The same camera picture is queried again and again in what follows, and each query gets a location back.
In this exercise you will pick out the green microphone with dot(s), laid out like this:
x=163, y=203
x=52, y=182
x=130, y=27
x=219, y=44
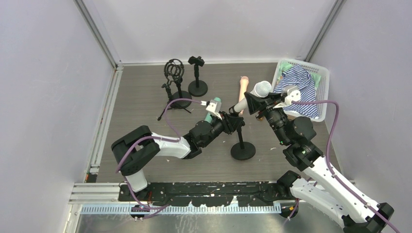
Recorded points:
x=208, y=117

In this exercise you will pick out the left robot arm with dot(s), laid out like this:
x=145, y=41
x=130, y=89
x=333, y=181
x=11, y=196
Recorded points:
x=136, y=149

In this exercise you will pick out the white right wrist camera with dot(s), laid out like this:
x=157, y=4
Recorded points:
x=289, y=94

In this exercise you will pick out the aluminium frame rail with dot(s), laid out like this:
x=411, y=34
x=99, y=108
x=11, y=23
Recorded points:
x=88, y=191

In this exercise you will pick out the black shock mount stand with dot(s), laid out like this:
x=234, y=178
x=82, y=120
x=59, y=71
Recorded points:
x=173, y=72

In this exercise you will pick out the white microphone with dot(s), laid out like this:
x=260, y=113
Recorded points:
x=261, y=90

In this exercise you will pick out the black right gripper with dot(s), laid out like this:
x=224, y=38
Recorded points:
x=261, y=106

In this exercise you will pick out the black stand with clip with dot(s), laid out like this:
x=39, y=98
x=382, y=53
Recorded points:
x=197, y=88

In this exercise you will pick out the blue striped cloth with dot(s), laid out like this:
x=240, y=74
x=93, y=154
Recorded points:
x=302, y=80

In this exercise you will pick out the pink microphone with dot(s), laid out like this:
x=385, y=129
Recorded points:
x=244, y=82

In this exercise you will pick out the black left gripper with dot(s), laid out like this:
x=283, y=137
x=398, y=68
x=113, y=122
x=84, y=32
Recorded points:
x=230, y=122

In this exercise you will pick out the white plastic basket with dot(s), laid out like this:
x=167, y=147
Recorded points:
x=321, y=92

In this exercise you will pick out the green cloth in basket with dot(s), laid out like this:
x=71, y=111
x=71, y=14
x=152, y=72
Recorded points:
x=285, y=66

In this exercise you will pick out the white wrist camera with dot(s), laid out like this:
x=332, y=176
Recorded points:
x=213, y=107
x=289, y=94

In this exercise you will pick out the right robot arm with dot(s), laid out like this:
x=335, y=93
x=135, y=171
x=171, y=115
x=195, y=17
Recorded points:
x=339, y=199

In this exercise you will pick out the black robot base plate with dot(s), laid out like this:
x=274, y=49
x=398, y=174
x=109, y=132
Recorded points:
x=213, y=194

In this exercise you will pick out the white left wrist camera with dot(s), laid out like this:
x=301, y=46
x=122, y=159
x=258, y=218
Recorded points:
x=213, y=107

